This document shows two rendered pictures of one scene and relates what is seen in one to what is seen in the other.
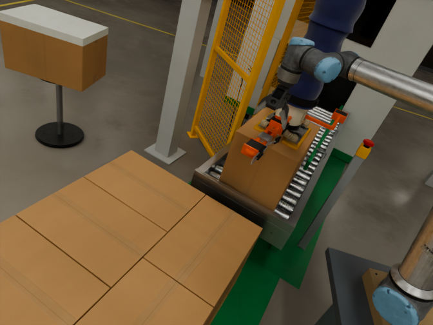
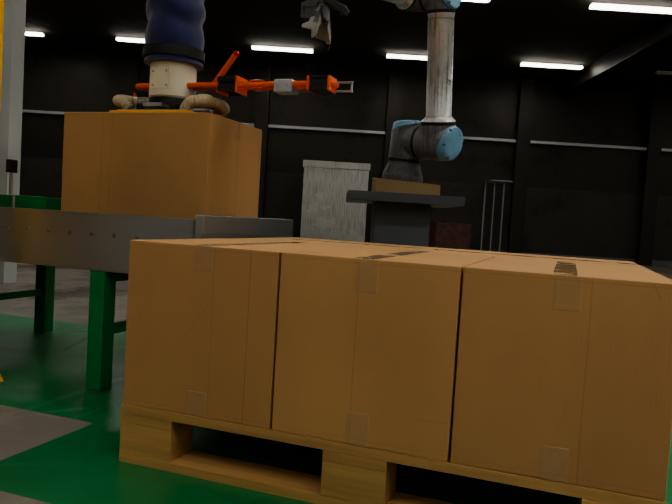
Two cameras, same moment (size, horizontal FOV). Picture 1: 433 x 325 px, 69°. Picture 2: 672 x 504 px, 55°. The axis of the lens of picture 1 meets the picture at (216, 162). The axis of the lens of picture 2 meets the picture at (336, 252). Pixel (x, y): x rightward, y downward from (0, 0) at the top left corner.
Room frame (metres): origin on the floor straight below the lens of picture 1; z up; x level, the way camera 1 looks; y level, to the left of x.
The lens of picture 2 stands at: (1.15, 2.13, 0.62)
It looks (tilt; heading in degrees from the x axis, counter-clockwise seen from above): 3 degrees down; 271
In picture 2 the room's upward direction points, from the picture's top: 3 degrees clockwise
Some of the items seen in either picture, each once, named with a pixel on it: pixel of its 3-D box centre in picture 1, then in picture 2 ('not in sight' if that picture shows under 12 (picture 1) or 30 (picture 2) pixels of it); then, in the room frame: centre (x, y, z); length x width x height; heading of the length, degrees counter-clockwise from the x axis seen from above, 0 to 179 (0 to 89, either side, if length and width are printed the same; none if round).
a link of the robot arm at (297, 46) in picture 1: (298, 54); not in sight; (1.29, -0.17, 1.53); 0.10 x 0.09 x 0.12; 46
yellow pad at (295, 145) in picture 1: (298, 133); not in sight; (1.80, -0.43, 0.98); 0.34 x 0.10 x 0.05; 161
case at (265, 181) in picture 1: (270, 153); (164, 174); (1.85, -0.33, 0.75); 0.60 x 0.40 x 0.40; 162
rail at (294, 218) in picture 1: (324, 158); not in sight; (2.50, -0.90, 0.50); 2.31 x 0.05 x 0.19; 161
